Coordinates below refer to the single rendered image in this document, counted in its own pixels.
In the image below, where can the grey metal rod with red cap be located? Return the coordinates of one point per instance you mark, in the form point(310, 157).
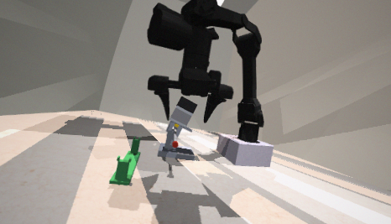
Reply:
point(175, 143)

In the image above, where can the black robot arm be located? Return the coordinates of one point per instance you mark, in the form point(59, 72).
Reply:
point(188, 31)

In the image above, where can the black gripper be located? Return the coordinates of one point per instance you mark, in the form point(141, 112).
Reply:
point(161, 85)

